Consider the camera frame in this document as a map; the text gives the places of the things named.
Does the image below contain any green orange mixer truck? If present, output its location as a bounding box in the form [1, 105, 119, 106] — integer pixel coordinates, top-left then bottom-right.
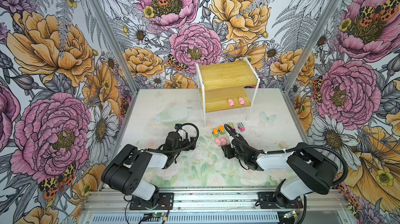
[218, 125, 226, 135]
[212, 128, 219, 138]

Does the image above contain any two-tier bamboo white shelf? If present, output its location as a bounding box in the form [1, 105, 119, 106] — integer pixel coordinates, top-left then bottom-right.
[196, 57, 260, 124]

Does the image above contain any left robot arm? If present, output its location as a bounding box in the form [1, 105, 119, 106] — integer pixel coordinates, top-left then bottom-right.
[101, 123, 200, 210]

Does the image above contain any left aluminium corner post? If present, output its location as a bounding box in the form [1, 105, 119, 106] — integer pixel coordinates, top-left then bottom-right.
[88, 0, 138, 96]

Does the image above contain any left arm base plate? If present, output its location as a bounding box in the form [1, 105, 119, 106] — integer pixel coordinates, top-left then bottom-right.
[129, 193, 175, 210]

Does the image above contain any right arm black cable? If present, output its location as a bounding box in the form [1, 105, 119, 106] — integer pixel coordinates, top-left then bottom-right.
[223, 123, 349, 187]

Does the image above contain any pink teal toy truck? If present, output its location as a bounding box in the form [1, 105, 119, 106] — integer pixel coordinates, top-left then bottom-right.
[238, 123, 245, 132]

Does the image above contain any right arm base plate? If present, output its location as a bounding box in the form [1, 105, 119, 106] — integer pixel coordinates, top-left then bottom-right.
[255, 191, 303, 209]

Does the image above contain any aluminium front rail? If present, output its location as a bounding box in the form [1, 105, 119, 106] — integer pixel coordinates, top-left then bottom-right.
[83, 187, 348, 214]

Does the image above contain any right aluminium corner post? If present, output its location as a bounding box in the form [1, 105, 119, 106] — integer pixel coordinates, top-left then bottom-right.
[283, 0, 342, 94]

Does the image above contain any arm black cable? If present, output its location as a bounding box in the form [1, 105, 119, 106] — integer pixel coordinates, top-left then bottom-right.
[137, 122, 200, 156]
[223, 123, 349, 187]

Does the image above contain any aluminium corner post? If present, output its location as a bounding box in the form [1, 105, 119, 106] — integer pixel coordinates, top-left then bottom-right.
[283, 0, 342, 94]
[88, 0, 138, 96]

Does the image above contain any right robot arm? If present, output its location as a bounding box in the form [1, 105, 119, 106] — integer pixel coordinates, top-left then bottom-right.
[220, 137, 338, 208]

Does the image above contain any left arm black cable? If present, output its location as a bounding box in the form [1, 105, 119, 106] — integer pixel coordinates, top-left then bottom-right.
[137, 122, 200, 156]

